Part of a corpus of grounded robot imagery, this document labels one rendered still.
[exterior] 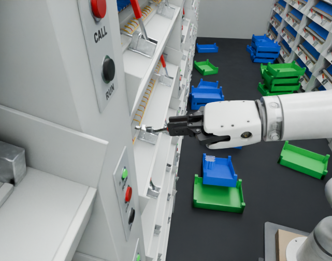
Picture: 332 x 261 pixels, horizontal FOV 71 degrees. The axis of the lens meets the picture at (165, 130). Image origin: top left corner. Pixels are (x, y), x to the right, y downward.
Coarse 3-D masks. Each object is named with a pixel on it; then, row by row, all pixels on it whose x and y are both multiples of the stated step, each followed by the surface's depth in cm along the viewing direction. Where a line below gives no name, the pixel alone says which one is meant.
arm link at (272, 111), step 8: (264, 96) 43; (272, 96) 42; (264, 104) 42; (272, 104) 40; (280, 104) 40; (264, 112) 41; (272, 112) 40; (280, 112) 40; (264, 120) 41; (272, 120) 40; (280, 120) 40; (264, 128) 42; (272, 128) 40; (280, 128) 41; (264, 136) 44; (272, 136) 41; (280, 136) 41
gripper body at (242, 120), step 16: (208, 112) 46; (224, 112) 44; (240, 112) 43; (256, 112) 42; (208, 128) 42; (224, 128) 41; (240, 128) 40; (256, 128) 40; (208, 144) 45; (224, 144) 43; (240, 144) 42
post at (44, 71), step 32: (0, 0) 11; (32, 0) 10; (64, 0) 12; (0, 32) 12; (32, 32) 11; (64, 32) 12; (0, 64) 13; (32, 64) 12; (64, 64) 12; (0, 96) 14; (32, 96) 14; (64, 96) 13; (96, 96) 16; (96, 128) 17; (128, 128) 25; (128, 160) 27; (96, 224) 22; (96, 256) 26; (128, 256) 31
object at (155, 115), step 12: (168, 48) 81; (168, 60) 83; (180, 60) 83; (156, 72) 75; (168, 72) 78; (156, 84) 69; (156, 96) 64; (168, 96) 66; (144, 108) 58; (156, 108) 60; (144, 120) 55; (156, 120) 57; (132, 132) 51; (144, 144) 49; (156, 144) 50; (144, 156) 47; (144, 168) 44; (144, 180) 42; (144, 192) 40; (144, 204) 35
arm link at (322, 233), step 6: (330, 216) 76; (324, 222) 75; (330, 222) 73; (318, 228) 75; (324, 228) 73; (330, 228) 72; (318, 234) 75; (324, 234) 72; (330, 234) 70; (318, 240) 75; (324, 240) 72; (330, 240) 69; (324, 246) 73; (330, 246) 71; (330, 252) 72
